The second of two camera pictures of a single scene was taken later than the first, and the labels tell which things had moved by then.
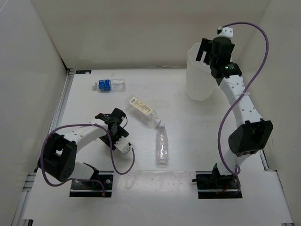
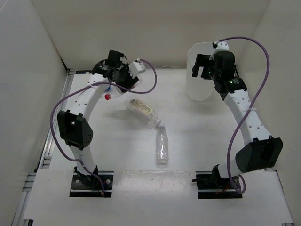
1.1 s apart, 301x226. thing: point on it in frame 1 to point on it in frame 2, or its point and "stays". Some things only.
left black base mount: x=91 y=189 stays
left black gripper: x=122 y=132 to x=131 y=81
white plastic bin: x=200 y=83 stays
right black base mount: x=210 y=185 stays
